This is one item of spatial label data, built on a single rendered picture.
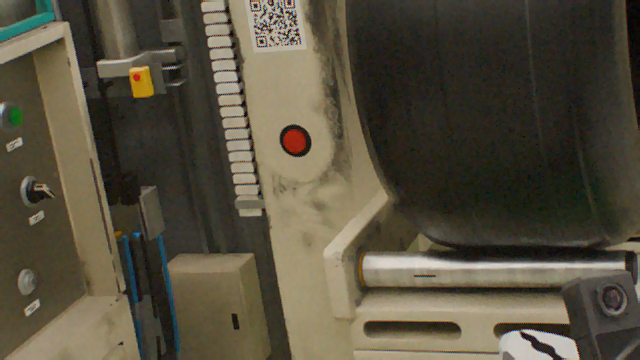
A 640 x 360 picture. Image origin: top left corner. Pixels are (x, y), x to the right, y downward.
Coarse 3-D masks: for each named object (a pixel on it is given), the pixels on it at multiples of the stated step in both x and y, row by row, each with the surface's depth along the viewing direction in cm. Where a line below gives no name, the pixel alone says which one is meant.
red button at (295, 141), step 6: (288, 132) 168; (294, 132) 167; (300, 132) 167; (288, 138) 168; (294, 138) 168; (300, 138) 167; (288, 144) 168; (294, 144) 168; (300, 144) 167; (294, 150) 168; (300, 150) 168
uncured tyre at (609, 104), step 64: (384, 0) 137; (448, 0) 134; (512, 0) 132; (576, 0) 131; (384, 64) 138; (448, 64) 135; (512, 64) 133; (576, 64) 132; (384, 128) 142; (448, 128) 138; (512, 128) 136; (576, 128) 134; (448, 192) 144; (512, 192) 141; (576, 192) 139
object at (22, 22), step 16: (0, 0) 151; (16, 0) 154; (32, 0) 157; (48, 0) 159; (0, 16) 151; (16, 16) 154; (32, 16) 157; (48, 16) 159; (0, 32) 150; (16, 32) 153
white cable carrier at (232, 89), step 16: (208, 0) 167; (224, 0) 168; (208, 16) 168; (224, 16) 167; (208, 32) 169; (224, 32) 168; (224, 48) 169; (224, 64) 169; (240, 64) 173; (224, 80) 170; (240, 80) 173; (224, 96) 171; (240, 96) 170; (224, 112) 172; (240, 112) 171; (240, 128) 172; (240, 144) 172; (240, 160) 173; (256, 160) 177; (240, 176) 174; (256, 176) 174; (240, 192) 175; (256, 192) 174
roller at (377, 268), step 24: (360, 264) 163; (384, 264) 161; (408, 264) 160; (432, 264) 159; (456, 264) 158; (480, 264) 157; (504, 264) 155; (528, 264) 154; (552, 264) 153; (576, 264) 152; (600, 264) 151; (624, 264) 150
